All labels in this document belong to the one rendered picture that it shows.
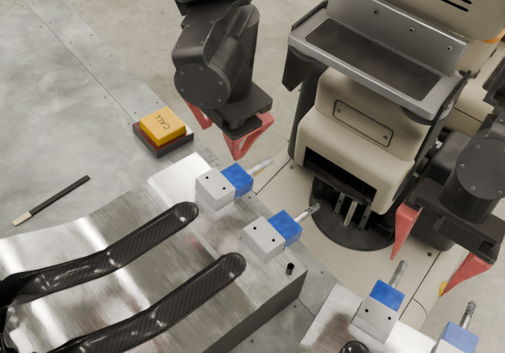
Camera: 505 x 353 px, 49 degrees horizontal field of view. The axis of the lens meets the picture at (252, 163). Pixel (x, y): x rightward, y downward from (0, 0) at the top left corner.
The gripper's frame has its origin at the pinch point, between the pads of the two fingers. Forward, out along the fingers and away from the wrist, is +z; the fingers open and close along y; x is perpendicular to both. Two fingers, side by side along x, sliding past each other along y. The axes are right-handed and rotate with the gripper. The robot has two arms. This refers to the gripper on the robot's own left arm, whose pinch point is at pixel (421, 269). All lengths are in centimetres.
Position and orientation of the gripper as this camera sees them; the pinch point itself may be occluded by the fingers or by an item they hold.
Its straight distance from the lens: 68.9
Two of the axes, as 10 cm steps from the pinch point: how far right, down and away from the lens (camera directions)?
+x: 4.9, -2.4, 8.4
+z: -3.5, 8.3, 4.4
